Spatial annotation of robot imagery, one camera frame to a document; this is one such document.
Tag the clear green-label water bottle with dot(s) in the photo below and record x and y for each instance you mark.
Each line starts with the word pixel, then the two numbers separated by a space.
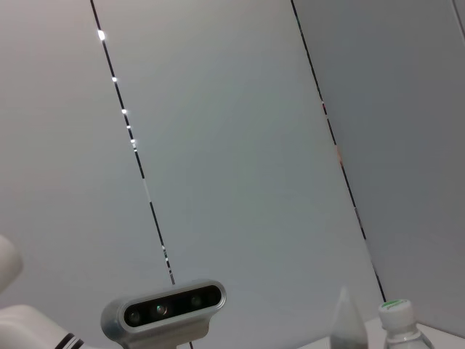
pixel 399 323

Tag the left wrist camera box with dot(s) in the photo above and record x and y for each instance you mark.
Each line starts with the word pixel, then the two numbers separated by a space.
pixel 167 312

